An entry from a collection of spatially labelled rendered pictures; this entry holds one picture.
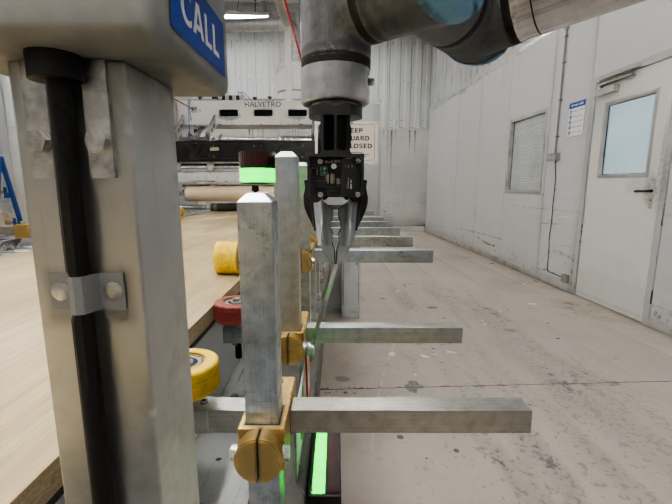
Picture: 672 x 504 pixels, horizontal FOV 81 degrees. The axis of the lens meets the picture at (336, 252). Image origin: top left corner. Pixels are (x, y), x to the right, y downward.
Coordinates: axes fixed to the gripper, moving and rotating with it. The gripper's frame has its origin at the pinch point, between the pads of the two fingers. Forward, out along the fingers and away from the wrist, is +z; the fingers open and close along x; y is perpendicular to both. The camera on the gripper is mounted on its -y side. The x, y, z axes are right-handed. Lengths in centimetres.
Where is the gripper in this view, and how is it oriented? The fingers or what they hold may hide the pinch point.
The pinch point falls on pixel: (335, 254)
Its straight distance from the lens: 57.3
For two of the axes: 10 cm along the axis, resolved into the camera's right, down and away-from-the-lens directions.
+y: 0.0, 1.7, -9.9
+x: 10.0, 0.0, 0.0
